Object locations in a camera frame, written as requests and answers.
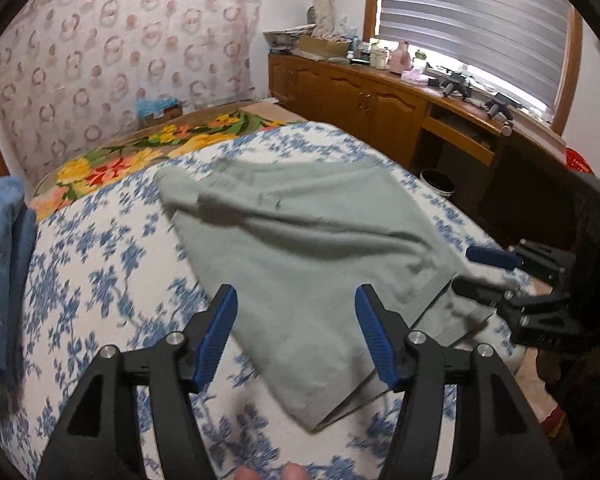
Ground black trash bin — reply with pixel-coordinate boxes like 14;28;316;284
420;167;457;198

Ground stack of papers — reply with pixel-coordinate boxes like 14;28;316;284
264;24;316;51

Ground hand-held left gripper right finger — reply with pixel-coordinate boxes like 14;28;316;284
355;284;563;480

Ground open cardboard box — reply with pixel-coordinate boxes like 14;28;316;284
297;35;351;58

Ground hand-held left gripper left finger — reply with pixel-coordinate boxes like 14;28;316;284
36;284;239;480

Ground pink bottle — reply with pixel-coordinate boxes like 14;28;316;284
392;40;413;73

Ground person's left hand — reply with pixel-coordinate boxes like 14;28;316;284
236;461;308;480

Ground grey-green pants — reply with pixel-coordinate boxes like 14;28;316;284
156;157;498;433

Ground blue denim jeans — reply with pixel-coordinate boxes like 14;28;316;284
0;176;38;386

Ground black gadget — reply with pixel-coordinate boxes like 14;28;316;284
485;92;523;121
437;72;473;98

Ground yellow floral blanket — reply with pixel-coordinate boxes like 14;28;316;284
27;110;306;221

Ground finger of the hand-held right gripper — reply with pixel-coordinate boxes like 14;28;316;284
466;241;577;286
451;276;576;346

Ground ring-patterned sheer curtain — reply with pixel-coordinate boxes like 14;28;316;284
0;0;263;186

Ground wooden window frame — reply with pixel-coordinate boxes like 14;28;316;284
362;0;583;136

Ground blue floral bedsheet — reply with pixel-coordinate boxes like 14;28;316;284
0;121;536;480

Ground cardboard box with blue fluff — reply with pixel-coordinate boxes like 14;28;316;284
135;97;183;128

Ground red object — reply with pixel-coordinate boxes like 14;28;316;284
565;147;593;173

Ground wooden cabinet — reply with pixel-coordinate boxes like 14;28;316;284
267;52;600;261

